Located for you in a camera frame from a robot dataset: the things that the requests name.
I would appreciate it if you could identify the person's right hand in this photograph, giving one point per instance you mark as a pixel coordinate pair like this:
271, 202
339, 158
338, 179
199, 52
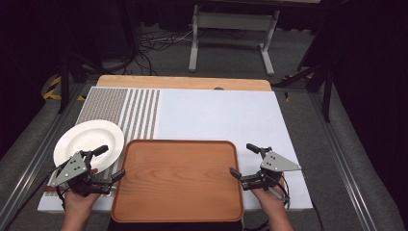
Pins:
267, 197

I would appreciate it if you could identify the white plate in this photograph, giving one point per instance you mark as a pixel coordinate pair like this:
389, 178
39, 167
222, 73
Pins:
86, 138

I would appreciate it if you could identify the brown wooden tray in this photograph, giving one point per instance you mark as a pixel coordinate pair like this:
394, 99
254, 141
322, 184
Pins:
176, 179

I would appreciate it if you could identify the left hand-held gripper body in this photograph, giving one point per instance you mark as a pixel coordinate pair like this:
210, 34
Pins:
69, 169

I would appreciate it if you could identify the grey metal floor rail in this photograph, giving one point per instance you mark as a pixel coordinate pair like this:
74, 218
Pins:
340, 154
38, 154

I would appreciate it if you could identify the white grey-striped table mat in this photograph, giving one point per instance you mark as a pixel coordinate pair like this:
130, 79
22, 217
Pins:
218, 115

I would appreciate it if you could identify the black metal stand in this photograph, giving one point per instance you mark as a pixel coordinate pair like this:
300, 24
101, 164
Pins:
65, 80
325, 86

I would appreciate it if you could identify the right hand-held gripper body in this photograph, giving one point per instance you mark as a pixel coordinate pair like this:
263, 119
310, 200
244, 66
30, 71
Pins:
276, 163

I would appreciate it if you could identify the yellow black hazard tape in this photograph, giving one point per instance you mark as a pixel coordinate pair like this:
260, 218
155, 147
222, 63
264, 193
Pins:
287, 96
53, 89

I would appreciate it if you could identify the grey metal table frame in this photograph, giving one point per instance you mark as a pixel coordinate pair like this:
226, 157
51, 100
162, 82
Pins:
233, 21

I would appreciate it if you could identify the person's left hand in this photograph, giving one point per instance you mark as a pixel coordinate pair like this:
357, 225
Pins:
78, 199

